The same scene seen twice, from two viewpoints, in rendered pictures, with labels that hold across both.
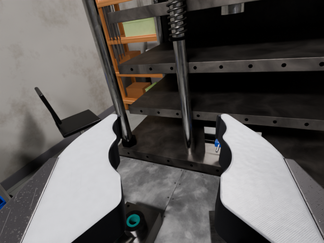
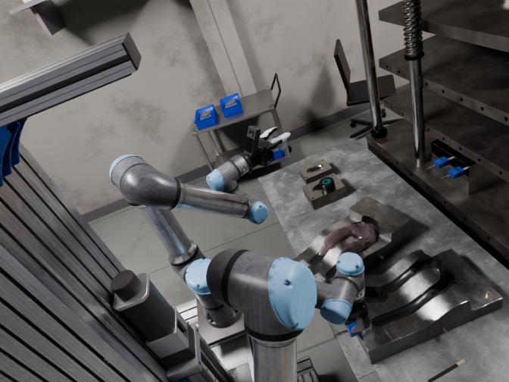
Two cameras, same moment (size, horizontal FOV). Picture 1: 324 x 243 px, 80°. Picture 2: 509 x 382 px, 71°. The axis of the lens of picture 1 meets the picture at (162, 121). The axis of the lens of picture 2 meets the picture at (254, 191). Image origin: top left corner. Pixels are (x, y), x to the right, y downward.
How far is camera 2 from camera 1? 1.32 m
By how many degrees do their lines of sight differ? 50
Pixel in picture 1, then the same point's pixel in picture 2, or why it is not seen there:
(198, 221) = not seen: hidden behind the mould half
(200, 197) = (384, 195)
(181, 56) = (411, 72)
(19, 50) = not seen: outside the picture
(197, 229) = not seen: hidden behind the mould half
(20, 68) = (330, 12)
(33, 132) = (324, 89)
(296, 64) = (489, 111)
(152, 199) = (354, 181)
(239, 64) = (454, 95)
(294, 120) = (492, 164)
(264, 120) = (473, 155)
